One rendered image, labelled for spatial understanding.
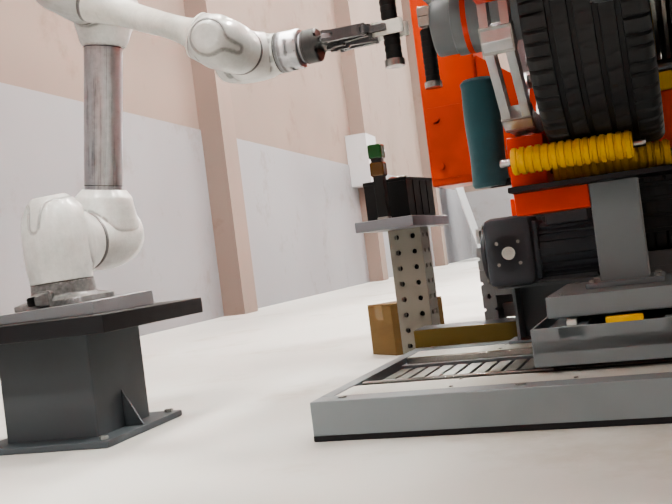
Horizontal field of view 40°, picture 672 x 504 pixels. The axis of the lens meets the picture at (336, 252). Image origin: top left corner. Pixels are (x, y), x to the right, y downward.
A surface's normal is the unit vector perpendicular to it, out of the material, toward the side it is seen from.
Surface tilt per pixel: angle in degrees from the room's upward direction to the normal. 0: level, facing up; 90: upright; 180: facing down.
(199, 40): 92
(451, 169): 90
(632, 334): 90
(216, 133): 90
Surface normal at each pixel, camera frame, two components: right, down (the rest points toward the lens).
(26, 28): 0.95, -0.12
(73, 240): 0.75, -0.15
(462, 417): -0.34, 0.04
